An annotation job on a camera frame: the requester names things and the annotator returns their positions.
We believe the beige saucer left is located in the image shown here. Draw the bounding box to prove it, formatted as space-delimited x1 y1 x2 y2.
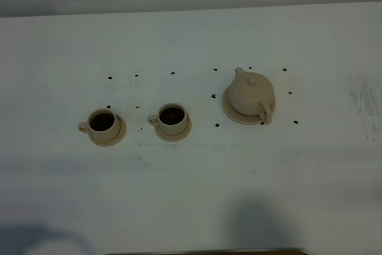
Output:
88 115 127 147

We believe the beige teapot saucer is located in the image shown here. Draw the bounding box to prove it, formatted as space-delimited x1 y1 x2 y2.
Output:
222 88 266 125

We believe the beige teacup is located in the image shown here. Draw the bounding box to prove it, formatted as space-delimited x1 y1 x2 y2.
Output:
147 103 188 136
78 109 121 142

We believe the beige teacup middle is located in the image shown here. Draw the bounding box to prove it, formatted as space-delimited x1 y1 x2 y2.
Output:
147 103 188 136

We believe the beige ceramic teapot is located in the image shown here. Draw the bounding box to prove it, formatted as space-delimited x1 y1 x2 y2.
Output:
228 67 276 124

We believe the beige saucer middle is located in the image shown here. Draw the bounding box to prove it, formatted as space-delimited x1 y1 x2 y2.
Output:
154 116 192 142

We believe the beige teacup left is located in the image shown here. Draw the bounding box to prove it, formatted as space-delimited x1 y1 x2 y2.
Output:
78 109 121 142

